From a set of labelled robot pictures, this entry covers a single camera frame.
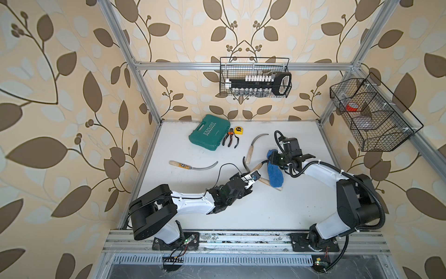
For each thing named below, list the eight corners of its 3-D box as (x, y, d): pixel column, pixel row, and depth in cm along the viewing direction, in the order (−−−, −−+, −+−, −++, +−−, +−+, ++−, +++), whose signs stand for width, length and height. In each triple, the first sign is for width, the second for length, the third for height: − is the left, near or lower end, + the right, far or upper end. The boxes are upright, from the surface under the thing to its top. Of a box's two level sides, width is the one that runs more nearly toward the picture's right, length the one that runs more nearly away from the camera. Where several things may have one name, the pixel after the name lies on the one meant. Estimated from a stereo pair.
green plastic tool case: (188, 142, 111) (187, 137, 107) (206, 117, 127) (206, 111, 123) (216, 152, 106) (215, 147, 102) (231, 124, 122) (231, 118, 118)
